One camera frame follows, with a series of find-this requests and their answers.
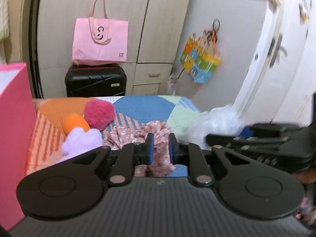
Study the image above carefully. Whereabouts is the floral pink fabric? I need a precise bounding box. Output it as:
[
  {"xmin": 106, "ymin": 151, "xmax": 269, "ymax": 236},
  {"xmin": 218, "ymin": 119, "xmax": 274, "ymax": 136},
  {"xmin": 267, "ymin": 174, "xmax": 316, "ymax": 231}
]
[{"xmin": 103, "ymin": 120, "xmax": 176, "ymax": 178}]

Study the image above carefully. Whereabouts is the lilac plush toy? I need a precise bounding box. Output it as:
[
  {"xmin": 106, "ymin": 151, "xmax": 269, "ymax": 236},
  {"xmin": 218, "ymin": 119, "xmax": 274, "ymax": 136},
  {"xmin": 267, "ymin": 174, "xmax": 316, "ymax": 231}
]
[{"xmin": 57, "ymin": 127, "xmax": 103, "ymax": 163}]

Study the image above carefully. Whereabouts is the pink cardboard box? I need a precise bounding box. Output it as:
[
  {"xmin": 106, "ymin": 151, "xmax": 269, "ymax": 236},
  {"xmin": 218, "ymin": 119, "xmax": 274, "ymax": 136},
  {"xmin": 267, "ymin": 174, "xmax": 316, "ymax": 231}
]
[{"xmin": 1, "ymin": 63, "xmax": 36, "ymax": 230}]

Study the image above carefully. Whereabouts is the colourful patchwork table cover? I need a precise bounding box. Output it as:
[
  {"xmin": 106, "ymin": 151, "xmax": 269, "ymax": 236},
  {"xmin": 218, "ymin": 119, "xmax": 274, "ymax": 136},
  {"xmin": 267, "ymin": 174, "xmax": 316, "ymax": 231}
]
[{"xmin": 25, "ymin": 95, "xmax": 200, "ymax": 177}]

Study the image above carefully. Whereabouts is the magenta fluffy pom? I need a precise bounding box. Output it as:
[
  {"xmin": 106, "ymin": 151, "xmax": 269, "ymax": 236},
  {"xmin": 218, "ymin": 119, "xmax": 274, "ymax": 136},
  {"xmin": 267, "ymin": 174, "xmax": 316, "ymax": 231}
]
[{"xmin": 84, "ymin": 99, "xmax": 116, "ymax": 131}]

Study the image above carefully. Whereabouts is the orange egg sponge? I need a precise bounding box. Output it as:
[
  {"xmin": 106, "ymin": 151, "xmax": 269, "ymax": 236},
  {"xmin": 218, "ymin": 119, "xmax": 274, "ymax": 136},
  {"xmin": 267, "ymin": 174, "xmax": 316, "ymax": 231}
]
[{"xmin": 62, "ymin": 113, "xmax": 90, "ymax": 135}]

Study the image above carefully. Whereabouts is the black suitcase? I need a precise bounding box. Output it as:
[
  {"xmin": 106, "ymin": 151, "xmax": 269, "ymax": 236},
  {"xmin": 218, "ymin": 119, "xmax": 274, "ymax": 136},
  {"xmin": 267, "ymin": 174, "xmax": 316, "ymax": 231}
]
[{"xmin": 65, "ymin": 63, "xmax": 127, "ymax": 97}]

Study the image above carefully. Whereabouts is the colourful striped gift bag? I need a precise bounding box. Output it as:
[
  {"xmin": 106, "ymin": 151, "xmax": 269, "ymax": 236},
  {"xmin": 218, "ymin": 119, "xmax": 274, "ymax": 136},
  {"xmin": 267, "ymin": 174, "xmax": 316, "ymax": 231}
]
[{"xmin": 179, "ymin": 29, "xmax": 221, "ymax": 84}]

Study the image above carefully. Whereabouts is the pink tote bag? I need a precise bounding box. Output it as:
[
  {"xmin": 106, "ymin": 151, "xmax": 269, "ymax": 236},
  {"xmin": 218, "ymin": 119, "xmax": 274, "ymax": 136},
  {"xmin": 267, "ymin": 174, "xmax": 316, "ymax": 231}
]
[{"xmin": 72, "ymin": 0, "xmax": 129, "ymax": 66}]

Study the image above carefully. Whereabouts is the beige wardrobe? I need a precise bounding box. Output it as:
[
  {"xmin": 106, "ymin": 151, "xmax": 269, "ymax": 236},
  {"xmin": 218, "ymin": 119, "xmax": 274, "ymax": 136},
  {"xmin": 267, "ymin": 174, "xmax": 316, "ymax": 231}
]
[{"xmin": 37, "ymin": 0, "xmax": 189, "ymax": 98}]

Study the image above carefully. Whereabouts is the cream fluffy cardigan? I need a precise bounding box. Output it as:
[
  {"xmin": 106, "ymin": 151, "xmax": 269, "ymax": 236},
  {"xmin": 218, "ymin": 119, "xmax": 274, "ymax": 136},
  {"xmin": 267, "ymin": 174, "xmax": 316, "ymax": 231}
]
[{"xmin": 0, "ymin": 0, "xmax": 10, "ymax": 41}]

